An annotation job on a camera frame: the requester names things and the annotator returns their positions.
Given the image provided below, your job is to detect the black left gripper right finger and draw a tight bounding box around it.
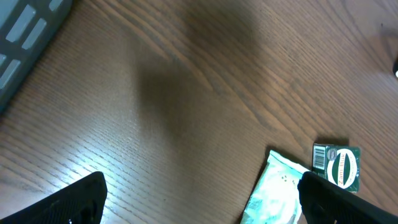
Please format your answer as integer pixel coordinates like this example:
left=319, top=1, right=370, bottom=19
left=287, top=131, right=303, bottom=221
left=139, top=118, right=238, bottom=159
left=297, top=172, right=397, bottom=224

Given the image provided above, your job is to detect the light green candy packet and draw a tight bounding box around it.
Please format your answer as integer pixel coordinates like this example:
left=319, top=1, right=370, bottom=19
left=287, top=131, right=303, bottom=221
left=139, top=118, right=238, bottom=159
left=241, top=150, right=308, bottom=224

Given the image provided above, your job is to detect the black round logo packet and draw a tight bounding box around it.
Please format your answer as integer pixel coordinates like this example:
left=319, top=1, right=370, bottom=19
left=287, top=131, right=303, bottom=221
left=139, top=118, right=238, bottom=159
left=312, top=143, right=361, bottom=194

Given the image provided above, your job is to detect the grey plastic mesh basket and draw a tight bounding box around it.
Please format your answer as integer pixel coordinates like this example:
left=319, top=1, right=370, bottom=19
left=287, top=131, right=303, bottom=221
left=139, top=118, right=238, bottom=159
left=1, top=0, right=73, bottom=111

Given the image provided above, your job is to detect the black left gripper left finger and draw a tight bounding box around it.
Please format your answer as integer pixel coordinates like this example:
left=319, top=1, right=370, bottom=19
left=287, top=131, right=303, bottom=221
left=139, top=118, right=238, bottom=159
left=1, top=171, right=108, bottom=224

